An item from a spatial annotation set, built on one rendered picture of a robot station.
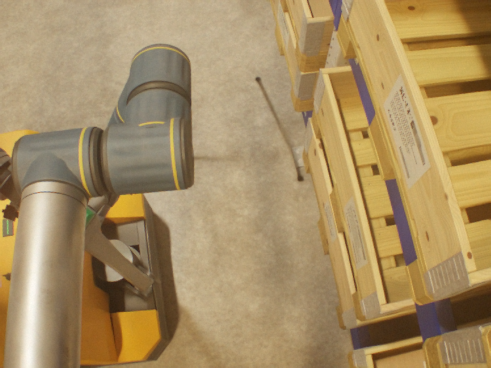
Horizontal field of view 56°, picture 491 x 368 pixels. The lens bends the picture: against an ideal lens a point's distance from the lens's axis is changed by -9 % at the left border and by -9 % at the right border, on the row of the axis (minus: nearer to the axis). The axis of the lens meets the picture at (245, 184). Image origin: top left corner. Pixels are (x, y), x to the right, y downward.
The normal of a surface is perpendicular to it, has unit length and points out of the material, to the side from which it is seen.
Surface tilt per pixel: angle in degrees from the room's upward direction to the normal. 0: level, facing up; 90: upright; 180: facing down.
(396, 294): 0
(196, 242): 0
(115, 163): 27
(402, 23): 0
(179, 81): 48
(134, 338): 22
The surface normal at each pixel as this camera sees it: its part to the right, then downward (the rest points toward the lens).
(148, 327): 0.36, -0.38
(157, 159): 0.04, 0.12
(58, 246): 0.56, -0.47
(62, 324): 0.80, -0.37
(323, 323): 0.00, -0.35
